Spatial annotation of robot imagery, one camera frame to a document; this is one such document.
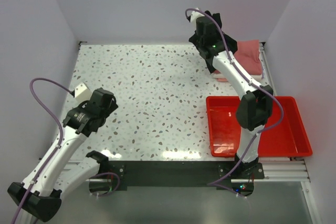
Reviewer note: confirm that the aluminium front rail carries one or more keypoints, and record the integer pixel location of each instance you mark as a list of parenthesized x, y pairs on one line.
[(284, 171)]

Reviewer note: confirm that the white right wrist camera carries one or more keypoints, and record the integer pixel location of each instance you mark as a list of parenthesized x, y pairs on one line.
[(192, 14)]

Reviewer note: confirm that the light pink folded t-shirt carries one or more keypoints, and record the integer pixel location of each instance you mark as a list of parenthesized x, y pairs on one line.
[(221, 80)]

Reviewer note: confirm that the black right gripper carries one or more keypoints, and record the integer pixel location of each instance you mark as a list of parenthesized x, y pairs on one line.
[(219, 34)]

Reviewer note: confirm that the dark pink folded t-shirt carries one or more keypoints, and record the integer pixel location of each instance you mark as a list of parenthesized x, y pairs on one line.
[(247, 55)]

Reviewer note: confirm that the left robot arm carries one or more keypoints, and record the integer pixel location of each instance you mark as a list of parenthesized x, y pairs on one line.
[(41, 193)]

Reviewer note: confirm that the aluminium rail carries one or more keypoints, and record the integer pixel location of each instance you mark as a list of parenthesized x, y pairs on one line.
[(267, 77), (284, 171)]

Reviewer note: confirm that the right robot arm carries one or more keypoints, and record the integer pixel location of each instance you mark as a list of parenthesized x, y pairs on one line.
[(255, 107)]

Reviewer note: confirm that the aluminium right side rail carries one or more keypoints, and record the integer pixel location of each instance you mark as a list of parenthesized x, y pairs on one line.
[(267, 77)]

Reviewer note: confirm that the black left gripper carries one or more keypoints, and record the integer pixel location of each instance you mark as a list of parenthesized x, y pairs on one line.
[(113, 106)]

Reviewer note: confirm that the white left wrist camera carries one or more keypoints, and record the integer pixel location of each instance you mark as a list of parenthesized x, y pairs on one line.
[(82, 92)]

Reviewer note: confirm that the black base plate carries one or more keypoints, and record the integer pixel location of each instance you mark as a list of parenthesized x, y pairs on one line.
[(121, 175)]

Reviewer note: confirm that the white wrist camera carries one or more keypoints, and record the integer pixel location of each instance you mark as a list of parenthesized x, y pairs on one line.
[(192, 14), (82, 92)]

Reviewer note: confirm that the red plastic tray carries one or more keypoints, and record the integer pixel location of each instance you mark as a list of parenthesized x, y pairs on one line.
[(288, 139)]

